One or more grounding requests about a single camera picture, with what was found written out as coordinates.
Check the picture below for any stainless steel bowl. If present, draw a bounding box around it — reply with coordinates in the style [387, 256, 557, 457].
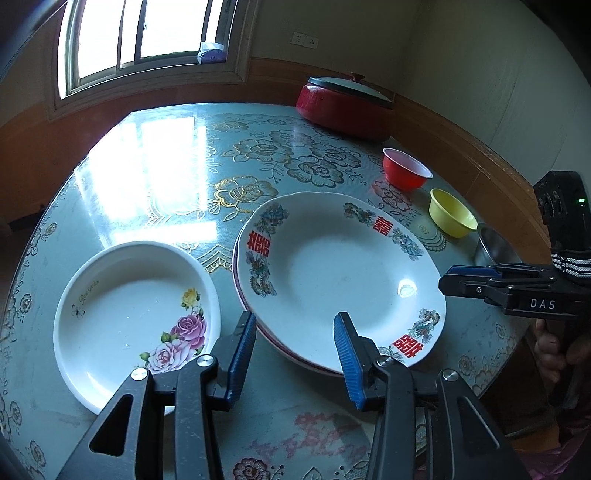
[473, 223, 523, 267]

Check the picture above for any yellow plastic bowl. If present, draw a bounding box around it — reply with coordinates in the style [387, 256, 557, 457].
[429, 188, 478, 239]

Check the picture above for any white plate with purple rim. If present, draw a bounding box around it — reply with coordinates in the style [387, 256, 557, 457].
[231, 239, 348, 377]

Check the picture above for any white plate with red characters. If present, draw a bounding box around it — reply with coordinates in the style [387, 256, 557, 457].
[238, 192, 446, 373]

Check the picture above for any red plastic bowl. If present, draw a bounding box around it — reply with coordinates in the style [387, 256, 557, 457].
[383, 147, 433, 192]

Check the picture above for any white plate with rose print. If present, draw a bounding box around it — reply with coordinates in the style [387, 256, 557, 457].
[53, 241, 221, 414]

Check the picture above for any right hand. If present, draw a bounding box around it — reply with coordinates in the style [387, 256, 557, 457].
[534, 319, 590, 385]

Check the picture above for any floral plastic tablecloth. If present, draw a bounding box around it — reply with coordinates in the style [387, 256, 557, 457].
[0, 102, 532, 480]

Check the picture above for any red electric cooking pot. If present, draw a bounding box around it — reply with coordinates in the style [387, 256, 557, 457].
[295, 83, 394, 142]

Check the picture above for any pot lid with red knob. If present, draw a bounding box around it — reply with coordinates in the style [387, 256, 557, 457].
[308, 75, 393, 108]

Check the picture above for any blue white pack on sill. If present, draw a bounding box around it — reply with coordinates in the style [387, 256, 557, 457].
[197, 42, 226, 65]

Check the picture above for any window with metal bars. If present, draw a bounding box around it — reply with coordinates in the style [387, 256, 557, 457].
[54, 1, 259, 109]

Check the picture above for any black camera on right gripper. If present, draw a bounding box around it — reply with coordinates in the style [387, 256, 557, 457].
[533, 170, 591, 282]

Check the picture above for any white wall power socket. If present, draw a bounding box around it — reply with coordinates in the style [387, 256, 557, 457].
[290, 32, 318, 49]

